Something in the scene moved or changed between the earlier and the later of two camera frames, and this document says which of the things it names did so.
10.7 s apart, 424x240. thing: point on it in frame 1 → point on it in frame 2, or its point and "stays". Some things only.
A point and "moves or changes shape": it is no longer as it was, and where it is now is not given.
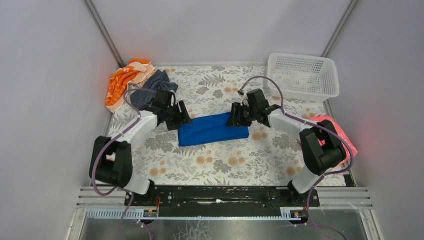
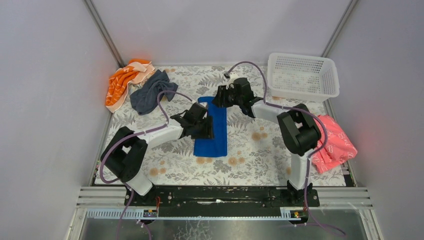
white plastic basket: x=303 y=78 stays
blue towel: x=210 y=128 moves or changes shape
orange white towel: x=134 y=72 stays
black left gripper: x=176 y=115 → x=205 y=127
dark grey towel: x=159 y=81 stays
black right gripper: x=241 y=114 → x=224 y=96
